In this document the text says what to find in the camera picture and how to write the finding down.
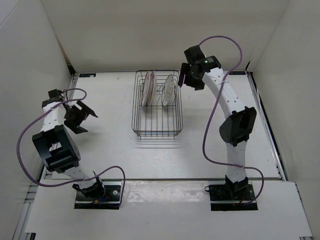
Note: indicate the outer pink patterned plate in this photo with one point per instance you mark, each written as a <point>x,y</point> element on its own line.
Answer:
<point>146,89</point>

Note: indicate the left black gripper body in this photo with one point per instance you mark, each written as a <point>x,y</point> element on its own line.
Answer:
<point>74,114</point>

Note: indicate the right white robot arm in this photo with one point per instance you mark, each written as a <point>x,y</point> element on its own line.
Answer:
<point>237,126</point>

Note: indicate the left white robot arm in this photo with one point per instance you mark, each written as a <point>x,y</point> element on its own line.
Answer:
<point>59,152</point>

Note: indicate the metal wire dish rack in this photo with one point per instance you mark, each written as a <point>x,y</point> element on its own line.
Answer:
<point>157,120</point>

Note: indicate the right table label sticker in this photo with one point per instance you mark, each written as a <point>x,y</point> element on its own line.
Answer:
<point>237,73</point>

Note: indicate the white plate with dark rim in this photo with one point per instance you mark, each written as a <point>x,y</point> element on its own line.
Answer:
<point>167,91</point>

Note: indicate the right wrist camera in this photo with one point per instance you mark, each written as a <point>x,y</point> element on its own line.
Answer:
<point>193,54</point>

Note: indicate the table label sticker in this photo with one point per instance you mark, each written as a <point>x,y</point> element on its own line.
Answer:
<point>87,75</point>
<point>237,73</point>

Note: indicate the pink patterned plate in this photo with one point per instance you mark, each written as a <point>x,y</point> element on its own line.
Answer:
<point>152,88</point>
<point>146,89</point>

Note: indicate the left table label sticker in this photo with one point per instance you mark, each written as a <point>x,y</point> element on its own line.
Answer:
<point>87,75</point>

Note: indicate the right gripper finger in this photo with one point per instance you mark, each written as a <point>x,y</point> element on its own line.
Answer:
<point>197,85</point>
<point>183,76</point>

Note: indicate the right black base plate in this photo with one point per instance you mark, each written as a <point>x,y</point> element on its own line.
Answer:
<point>221,200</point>

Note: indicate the inner pink patterned plate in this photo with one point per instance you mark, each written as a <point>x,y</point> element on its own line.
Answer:
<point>152,88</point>

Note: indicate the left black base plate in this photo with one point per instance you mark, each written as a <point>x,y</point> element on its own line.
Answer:
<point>109,199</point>

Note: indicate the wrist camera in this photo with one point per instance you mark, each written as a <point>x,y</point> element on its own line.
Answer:
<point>193,54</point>
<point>55,96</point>

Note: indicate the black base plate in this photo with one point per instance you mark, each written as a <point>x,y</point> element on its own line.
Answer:
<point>221,200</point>
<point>109,199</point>

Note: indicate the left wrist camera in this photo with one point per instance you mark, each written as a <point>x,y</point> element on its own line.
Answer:
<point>55,96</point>

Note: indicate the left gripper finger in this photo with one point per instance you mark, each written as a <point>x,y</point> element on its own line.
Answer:
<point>77,129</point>
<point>85,111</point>

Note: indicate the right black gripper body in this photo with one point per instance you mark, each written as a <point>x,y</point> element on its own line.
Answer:
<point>190,77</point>

